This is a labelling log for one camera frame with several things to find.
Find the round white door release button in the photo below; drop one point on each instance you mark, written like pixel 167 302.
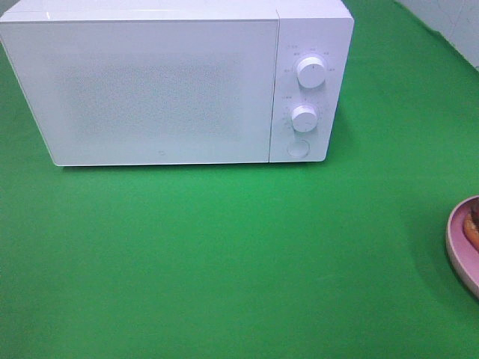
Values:
pixel 298 148

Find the white microwave door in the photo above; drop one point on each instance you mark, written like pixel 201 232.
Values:
pixel 148 92

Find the burger with lettuce and tomato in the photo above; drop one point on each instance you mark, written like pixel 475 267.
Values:
pixel 470 225

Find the pink round plate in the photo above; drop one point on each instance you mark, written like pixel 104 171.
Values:
pixel 461 252

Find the lower white microwave knob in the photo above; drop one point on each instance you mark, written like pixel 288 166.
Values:
pixel 304 118

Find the white microwave knob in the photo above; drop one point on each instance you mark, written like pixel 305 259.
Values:
pixel 311 71
pixel 304 118

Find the upper white microwave knob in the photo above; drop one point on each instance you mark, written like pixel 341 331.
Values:
pixel 311 71

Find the green table cloth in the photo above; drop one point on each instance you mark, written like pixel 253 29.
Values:
pixel 340 259

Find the white microwave oven body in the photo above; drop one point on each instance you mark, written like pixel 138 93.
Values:
pixel 305 28

